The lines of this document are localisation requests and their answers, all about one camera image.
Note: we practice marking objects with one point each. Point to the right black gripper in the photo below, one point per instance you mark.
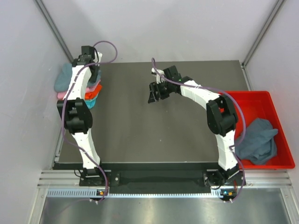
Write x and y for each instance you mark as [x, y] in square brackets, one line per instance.
[153, 88]

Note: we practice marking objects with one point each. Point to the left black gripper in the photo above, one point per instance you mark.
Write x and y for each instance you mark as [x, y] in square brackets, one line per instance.
[92, 79]

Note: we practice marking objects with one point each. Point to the grey-blue polo shirt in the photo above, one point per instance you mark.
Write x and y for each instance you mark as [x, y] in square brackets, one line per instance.
[64, 78]

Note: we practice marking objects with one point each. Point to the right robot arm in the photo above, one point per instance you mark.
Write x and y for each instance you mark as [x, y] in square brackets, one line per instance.
[220, 113]

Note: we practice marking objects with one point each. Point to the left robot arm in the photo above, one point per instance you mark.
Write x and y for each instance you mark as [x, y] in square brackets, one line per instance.
[75, 114]

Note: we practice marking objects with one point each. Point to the folded orange t-shirt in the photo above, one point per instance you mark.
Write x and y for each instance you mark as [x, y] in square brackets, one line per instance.
[93, 94]

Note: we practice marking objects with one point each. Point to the folded teal t-shirt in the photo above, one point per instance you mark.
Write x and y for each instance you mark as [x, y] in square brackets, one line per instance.
[90, 103]

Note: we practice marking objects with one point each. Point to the folded pink t-shirt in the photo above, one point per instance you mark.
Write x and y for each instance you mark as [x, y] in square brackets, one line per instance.
[61, 95]

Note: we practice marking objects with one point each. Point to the red plastic bin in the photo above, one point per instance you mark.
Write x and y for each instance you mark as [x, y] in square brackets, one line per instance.
[258, 104]

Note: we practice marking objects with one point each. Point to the grey-blue shirt in bin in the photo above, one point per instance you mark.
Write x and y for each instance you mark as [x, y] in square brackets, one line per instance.
[258, 145]

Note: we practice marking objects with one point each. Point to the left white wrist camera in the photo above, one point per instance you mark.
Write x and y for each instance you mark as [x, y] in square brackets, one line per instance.
[98, 57]

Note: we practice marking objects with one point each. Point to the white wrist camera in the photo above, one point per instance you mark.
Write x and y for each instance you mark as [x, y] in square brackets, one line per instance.
[159, 78]
[98, 57]

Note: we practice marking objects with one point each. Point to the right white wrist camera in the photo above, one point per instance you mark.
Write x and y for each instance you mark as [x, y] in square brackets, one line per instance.
[159, 78]

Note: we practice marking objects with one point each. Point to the aluminium frame rail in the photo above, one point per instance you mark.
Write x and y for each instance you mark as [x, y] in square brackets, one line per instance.
[254, 178]

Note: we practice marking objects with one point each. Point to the grey slotted cable duct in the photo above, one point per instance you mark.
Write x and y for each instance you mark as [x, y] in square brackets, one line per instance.
[98, 193]

